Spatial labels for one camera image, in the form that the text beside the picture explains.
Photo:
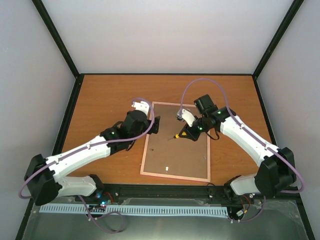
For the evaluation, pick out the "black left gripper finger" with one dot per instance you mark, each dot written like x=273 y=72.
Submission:
x=157 y=120
x=154 y=129

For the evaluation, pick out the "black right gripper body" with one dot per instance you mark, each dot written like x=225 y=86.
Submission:
x=204 y=125

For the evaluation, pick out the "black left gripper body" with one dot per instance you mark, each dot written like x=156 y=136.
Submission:
x=138 y=133

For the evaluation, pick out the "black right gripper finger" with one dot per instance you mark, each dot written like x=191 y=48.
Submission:
x=186 y=131
x=193 y=137

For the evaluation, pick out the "yellow handled screwdriver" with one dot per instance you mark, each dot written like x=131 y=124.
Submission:
x=177 y=136

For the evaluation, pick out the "pink wooden picture frame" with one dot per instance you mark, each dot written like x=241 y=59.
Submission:
x=179 y=158

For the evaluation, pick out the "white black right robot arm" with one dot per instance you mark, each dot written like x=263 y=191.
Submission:
x=275 y=166

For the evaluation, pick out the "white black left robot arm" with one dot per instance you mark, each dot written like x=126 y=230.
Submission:
x=47 y=178

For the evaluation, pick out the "clear acrylic front panel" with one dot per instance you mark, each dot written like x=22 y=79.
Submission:
x=279 y=221

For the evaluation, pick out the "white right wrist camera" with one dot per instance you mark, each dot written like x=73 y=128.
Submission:
x=184 y=115

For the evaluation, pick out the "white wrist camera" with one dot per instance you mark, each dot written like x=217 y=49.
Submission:
x=141 y=106
x=184 y=115

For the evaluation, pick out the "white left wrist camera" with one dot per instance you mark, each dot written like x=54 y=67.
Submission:
x=141 y=106

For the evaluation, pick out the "light blue slotted cable duct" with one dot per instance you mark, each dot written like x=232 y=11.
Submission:
x=137 y=210

